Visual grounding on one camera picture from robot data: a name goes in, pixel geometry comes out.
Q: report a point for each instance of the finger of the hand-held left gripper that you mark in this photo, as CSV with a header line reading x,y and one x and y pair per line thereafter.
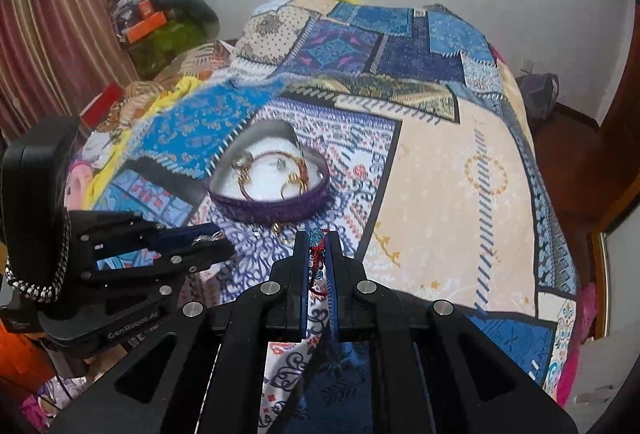
x,y
150,266
125,229

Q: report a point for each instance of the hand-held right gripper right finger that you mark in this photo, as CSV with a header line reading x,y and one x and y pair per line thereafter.
x,y
334,274

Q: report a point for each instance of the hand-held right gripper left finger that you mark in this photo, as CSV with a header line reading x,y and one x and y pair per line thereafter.
x,y
300,264

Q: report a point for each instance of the purple heart-shaped tin box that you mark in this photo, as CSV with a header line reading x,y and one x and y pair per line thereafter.
x,y
270,211

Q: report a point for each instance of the gold hoop earring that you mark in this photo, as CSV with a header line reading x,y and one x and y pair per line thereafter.
x,y
284,186

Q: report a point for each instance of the gold bangle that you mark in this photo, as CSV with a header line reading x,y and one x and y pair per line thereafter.
x,y
243,186

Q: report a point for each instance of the cartoon print sheet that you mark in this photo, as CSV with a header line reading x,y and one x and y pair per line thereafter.
x,y
80,184

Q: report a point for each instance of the red box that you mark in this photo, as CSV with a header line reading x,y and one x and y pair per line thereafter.
x,y
102,102

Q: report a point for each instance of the yellow cloth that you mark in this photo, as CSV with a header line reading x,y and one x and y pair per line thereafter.
x,y
150,112

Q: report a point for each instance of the patchwork blanket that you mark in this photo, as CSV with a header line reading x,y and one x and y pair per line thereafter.
x,y
450,189

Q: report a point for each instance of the orange red cloth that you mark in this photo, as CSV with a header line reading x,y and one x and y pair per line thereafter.
x,y
20,354

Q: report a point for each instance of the striped red curtain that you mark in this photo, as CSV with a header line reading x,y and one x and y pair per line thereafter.
x,y
50,14

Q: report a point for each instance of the pink white cloth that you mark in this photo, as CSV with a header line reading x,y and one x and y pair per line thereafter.
x,y
40,406

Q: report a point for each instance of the green cloth covered stand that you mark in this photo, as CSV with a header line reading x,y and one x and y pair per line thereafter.
x,y
165,47

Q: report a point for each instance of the orange patterned bedsheet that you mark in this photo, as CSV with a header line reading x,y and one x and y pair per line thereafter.
x,y
200,59

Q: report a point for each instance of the long orange box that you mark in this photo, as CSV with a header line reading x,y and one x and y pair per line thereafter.
x,y
147,27

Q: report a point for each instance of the small orange box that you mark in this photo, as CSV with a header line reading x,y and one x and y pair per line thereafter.
x,y
145,9

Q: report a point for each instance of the dark green jacket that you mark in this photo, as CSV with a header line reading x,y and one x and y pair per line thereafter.
x,y
195,9

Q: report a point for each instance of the dark bag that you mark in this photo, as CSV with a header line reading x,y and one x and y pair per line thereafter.
x,y
542,92

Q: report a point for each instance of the white sliding door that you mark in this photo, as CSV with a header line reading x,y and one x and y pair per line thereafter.
x,y
620,274

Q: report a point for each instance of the wooden wardrobe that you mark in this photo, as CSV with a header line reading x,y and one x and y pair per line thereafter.
x,y
620,139

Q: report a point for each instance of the white wall socket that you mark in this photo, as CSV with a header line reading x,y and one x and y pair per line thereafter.
x,y
527,65

